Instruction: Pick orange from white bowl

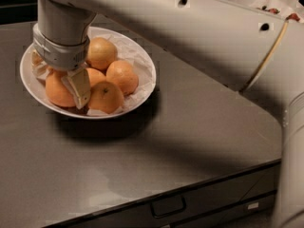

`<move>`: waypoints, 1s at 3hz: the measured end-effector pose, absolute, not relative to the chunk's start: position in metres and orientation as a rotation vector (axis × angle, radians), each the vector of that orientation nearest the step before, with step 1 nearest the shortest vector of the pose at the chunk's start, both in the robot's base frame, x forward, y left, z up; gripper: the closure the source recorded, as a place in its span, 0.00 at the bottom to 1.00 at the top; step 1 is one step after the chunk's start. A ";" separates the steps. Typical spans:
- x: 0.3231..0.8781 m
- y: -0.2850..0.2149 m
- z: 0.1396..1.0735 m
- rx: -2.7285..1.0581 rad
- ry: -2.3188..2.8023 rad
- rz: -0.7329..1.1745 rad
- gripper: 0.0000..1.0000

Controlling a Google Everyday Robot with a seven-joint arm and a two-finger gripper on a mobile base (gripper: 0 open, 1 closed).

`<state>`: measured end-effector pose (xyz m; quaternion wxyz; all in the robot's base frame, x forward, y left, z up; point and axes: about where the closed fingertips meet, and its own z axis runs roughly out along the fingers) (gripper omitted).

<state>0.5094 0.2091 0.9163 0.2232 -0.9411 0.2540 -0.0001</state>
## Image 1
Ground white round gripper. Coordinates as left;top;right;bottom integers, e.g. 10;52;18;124
31;25;90;109

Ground large orange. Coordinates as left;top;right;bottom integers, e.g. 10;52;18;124
46;70;75;107

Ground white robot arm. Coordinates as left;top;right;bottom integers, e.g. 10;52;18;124
33;0;304;228

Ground white bowl with oranges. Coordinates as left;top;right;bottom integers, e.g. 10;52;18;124
19;26;158;121

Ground white paper bowl liner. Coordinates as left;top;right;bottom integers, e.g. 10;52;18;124
31;31;156;118

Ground orange at back left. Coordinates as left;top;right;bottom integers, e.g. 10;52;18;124
31;49;43;66

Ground small orange in middle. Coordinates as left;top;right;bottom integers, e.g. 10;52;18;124
86;67;106;87

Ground orange at back centre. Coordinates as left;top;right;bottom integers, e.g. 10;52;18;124
86;37;118;70

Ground orange at front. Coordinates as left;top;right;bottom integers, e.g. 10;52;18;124
87;81;124;114

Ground orange at right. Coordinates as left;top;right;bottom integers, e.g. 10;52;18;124
106;60;139;96

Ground strawberries on paper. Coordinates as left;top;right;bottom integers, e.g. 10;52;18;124
259;6;301;22

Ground dark drawer with handle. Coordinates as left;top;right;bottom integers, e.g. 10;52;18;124
46;160;280;228

